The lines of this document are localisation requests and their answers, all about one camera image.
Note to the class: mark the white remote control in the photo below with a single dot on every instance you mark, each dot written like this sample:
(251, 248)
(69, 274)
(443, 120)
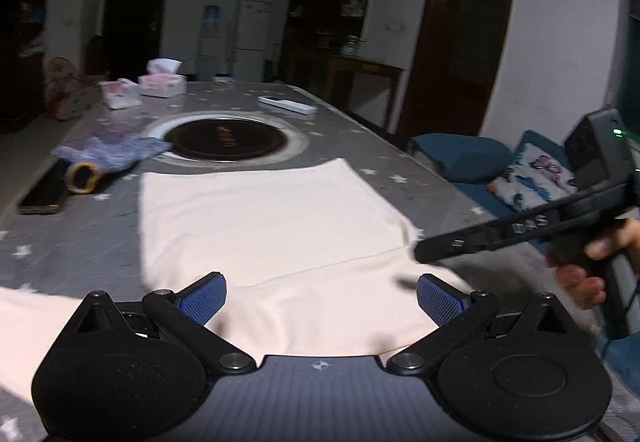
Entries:
(287, 105)

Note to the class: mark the blue cushion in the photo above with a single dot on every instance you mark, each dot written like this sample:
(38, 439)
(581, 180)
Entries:
(460, 156)

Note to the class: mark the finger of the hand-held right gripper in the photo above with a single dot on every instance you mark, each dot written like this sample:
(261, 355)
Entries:
(450, 246)

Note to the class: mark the dark wooden door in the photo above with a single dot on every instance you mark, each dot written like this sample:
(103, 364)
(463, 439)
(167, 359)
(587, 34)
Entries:
(132, 21)

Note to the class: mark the dark smartphone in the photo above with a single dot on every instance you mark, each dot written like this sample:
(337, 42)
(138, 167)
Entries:
(42, 194)

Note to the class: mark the pink white tissue box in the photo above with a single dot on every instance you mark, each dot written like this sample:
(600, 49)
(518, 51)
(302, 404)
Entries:
(162, 85)

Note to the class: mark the white refrigerator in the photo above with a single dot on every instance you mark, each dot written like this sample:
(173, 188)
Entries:
(251, 41)

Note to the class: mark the blue sofa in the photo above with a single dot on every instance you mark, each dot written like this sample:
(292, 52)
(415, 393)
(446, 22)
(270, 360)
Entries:
(482, 199)

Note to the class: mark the round black induction hob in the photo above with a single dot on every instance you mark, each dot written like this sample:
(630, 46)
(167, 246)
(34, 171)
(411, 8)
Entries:
(225, 139)

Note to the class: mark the pink patterned cushion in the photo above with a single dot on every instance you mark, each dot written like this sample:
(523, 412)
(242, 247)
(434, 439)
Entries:
(70, 91)

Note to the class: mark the blue knitted glove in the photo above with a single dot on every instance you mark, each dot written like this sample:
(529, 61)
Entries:
(120, 149)

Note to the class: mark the butterfly print pillow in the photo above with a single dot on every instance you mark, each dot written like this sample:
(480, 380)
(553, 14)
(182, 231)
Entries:
(535, 177)

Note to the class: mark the glass jar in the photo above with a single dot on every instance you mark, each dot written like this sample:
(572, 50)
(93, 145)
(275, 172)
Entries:
(352, 46)

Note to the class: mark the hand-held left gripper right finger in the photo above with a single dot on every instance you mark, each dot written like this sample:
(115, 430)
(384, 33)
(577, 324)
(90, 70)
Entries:
(440, 299)

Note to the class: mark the grey star-patterned tablecloth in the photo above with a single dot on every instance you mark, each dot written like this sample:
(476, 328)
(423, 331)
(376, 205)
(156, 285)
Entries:
(75, 247)

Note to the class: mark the brown glazed wooden door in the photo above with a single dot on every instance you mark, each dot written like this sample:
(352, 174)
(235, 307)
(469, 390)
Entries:
(435, 71)

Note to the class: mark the wooden arched shelf unit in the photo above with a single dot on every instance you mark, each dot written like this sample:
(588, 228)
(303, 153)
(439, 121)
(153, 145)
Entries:
(20, 86)

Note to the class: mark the wooden desk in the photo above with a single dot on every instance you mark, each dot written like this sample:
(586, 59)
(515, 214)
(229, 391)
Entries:
(365, 66)

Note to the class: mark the white water dispenser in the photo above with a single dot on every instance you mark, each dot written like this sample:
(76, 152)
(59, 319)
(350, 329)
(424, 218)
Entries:
(209, 54)

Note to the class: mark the cream shirt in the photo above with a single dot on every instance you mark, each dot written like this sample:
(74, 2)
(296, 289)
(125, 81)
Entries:
(275, 232)

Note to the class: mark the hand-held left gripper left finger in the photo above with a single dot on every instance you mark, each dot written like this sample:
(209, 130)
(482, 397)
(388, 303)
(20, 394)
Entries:
(202, 299)

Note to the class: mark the pink tissue pack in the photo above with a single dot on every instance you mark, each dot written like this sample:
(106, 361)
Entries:
(120, 94)

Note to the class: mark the person's right hand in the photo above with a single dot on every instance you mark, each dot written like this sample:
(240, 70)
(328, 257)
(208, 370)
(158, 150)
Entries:
(582, 287)

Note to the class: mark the small white packet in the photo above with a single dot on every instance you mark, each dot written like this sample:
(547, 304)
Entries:
(222, 79)

